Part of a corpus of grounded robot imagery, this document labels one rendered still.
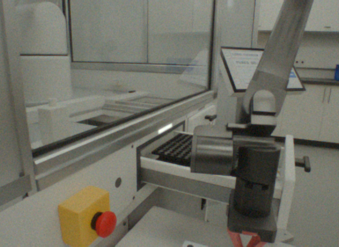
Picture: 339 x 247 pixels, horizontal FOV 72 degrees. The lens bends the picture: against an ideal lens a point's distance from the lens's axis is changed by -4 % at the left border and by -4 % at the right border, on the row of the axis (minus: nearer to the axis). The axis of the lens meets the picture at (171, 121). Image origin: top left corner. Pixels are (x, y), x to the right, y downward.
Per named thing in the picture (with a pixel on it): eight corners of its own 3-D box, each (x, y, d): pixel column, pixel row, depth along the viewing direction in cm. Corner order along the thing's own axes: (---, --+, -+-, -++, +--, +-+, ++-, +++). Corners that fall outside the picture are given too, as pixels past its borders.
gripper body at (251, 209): (227, 234, 34) (233, 188, 32) (230, 197, 43) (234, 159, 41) (275, 243, 32) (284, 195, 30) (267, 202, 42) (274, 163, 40)
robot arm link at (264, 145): (287, 145, 31) (276, 133, 37) (234, 141, 32) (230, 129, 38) (279, 192, 33) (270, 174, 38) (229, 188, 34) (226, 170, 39)
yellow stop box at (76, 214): (115, 227, 42) (113, 191, 40) (85, 254, 35) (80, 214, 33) (93, 218, 44) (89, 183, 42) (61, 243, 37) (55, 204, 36)
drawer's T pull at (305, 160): (307, 160, 57) (308, 155, 56) (310, 173, 50) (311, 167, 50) (291, 158, 58) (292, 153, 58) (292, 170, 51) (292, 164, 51)
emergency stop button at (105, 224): (119, 229, 39) (118, 208, 38) (104, 244, 35) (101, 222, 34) (105, 223, 40) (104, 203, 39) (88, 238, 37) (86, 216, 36)
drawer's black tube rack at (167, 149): (250, 166, 68) (253, 144, 66) (239, 196, 53) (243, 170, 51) (178, 152, 77) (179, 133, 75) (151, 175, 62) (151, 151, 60)
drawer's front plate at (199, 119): (214, 129, 110) (215, 105, 107) (191, 149, 84) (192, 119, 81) (210, 128, 110) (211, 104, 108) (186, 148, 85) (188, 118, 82)
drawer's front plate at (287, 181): (287, 170, 70) (292, 134, 67) (285, 232, 44) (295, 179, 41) (280, 169, 70) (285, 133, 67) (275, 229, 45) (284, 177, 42)
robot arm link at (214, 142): (275, 89, 35) (261, 116, 42) (196, 84, 36) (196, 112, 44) (281, 170, 30) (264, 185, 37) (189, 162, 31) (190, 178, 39)
